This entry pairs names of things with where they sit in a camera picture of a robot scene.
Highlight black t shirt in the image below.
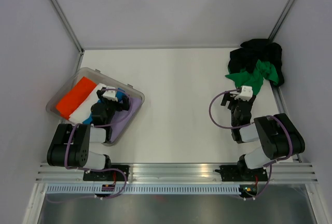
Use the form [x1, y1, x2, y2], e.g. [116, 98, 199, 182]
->
[228, 39, 284, 87]

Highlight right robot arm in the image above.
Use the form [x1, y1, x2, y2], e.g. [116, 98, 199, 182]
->
[221, 87, 305, 180]

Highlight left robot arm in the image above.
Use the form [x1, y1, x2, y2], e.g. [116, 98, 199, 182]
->
[47, 87, 133, 180]

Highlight lilac rolled t shirt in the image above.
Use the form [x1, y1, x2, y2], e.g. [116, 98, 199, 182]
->
[109, 97, 142, 145]

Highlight blue rolled t shirt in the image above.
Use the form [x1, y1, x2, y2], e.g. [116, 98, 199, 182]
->
[83, 87, 126, 124]

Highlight clear plastic bin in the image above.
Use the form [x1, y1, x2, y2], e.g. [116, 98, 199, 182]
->
[46, 67, 145, 146]

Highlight white rolled t shirt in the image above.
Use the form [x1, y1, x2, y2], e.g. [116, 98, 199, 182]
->
[69, 83, 106, 124]

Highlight green t shirt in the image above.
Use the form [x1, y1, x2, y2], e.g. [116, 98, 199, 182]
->
[225, 60, 281, 94]

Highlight orange rolled t shirt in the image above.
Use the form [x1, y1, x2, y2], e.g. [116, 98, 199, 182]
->
[56, 77, 97, 120]

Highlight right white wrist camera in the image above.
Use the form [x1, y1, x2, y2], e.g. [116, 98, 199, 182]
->
[237, 86, 253, 99]

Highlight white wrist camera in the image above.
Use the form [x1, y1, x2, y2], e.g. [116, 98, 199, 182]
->
[102, 89, 118, 102]
[237, 86, 253, 99]

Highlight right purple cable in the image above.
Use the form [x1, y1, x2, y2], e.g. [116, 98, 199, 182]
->
[209, 88, 296, 183]

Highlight purple cable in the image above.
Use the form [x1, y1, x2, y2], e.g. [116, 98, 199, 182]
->
[209, 88, 296, 183]
[63, 86, 133, 170]

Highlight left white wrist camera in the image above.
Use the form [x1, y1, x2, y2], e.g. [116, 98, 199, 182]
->
[102, 89, 118, 102]

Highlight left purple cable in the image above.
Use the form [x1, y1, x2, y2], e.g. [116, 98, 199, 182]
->
[63, 86, 133, 170]

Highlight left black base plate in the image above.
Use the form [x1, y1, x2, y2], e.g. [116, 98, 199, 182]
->
[83, 164, 130, 182]

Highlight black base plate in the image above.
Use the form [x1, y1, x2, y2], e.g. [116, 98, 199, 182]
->
[214, 165, 268, 182]
[83, 164, 130, 182]

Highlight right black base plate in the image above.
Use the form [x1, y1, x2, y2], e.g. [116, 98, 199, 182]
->
[214, 165, 268, 182]

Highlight aluminium front rail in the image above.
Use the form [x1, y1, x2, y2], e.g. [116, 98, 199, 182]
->
[35, 162, 318, 184]

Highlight white slotted cable duct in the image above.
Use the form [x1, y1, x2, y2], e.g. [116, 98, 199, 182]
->
[46, 184, 240, 195]

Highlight left aluminium frame post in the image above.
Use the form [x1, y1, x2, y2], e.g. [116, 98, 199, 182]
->
[50, 0, 84, 54]

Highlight aluminium frame post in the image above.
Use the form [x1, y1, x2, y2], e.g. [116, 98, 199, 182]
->
[268, 0, 296, 42]
[50, 0, 84, 54]

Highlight right aluminium frame post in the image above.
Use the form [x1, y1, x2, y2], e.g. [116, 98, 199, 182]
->
[268, 0, 296, 42]

